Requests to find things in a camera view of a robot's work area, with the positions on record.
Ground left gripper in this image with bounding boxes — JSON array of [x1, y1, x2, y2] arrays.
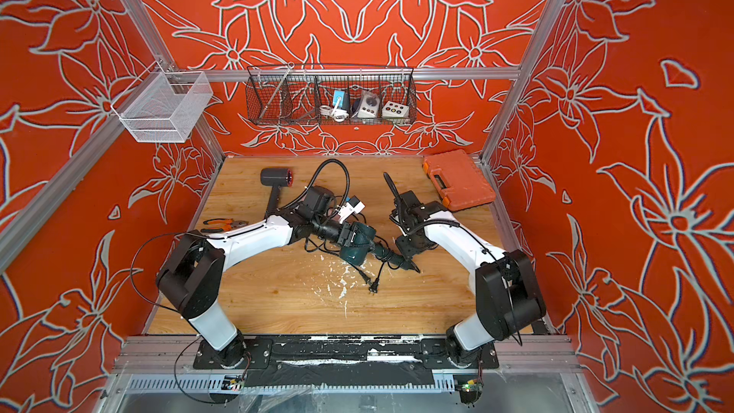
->
[[312, 217, 375, 252]]

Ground dark green hair dryer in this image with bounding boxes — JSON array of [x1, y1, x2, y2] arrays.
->
[[338, 224, 421, 273]]

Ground green dryer black cord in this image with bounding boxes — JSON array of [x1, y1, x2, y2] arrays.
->
[[303, 234, 422, 273]]

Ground pink dryer black cord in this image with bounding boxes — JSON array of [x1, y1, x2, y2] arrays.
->
[[303, 240, 391, 294]]

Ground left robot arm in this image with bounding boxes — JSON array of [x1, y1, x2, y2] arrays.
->
[[156, 159, 353, 368]]

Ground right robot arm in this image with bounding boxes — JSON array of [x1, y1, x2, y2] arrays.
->
[[383, 173, 547, 367]]

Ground black hair dryer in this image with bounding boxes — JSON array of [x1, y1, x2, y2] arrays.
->
[[260, 167, 294, 218]]

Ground orange tool case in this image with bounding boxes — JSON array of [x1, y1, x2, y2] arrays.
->
[[422, 149, 496, 212]]

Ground white power adapter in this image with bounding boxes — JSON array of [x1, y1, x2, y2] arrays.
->
[[352, 91, 380, 120]]

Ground white socket cube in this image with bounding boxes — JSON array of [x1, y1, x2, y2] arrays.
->
[[382, 101, 410, 122]]

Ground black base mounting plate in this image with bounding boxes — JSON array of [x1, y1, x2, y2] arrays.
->
[[193, 335, 499, 392]]

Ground blue small box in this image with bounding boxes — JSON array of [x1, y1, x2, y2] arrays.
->
[[332, 90, 348, 110]]

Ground clear plastic bin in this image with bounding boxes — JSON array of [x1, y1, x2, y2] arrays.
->
[[113, 72, 213, 143]]

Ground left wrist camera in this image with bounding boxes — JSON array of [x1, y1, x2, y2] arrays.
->
[[336, 196, 365, 224]]

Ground orange handled pliers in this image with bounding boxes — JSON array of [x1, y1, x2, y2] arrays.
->
[[200, 218, 248, 234]]

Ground black wire wall basket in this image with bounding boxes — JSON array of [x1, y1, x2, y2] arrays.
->
[[246, 63, 418, 126]]

